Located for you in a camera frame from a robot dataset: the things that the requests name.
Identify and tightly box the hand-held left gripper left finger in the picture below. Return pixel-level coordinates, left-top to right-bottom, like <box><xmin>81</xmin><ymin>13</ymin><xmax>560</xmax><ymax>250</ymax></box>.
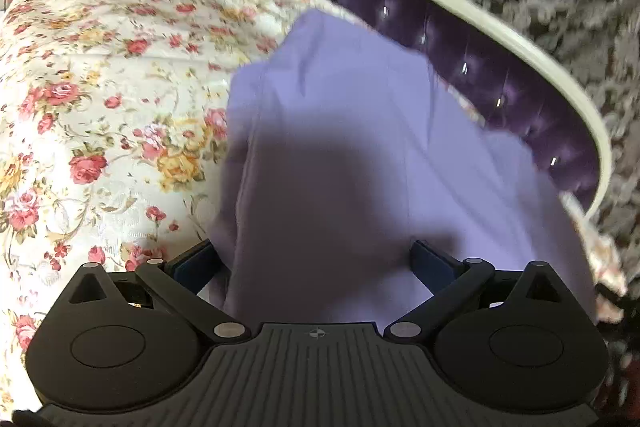
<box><xmin>66</xmin><ymin>238</ymin><xmax>252</xmax><ymax>342</ymax></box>

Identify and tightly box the floral print blanket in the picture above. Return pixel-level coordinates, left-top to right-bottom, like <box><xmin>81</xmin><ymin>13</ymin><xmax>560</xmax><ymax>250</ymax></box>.
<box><xmin>0</xmin><ymin>0</ymin><xmax>632</xmax><ymax>408</ymax></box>

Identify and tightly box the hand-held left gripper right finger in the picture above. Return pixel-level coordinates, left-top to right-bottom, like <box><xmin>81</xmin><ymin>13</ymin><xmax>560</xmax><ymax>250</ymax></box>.
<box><xmin>383</xmin><ymin>239</ymin><xmax>564</xmax><ymax>342</ymax></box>

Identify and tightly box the lavender hooded shirt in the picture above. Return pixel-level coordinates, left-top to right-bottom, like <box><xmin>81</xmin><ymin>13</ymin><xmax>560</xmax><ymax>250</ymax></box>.
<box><xmin>206</xmin><ymin>8</ymin><xmax>599</xmax><ymax>334</ymax></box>

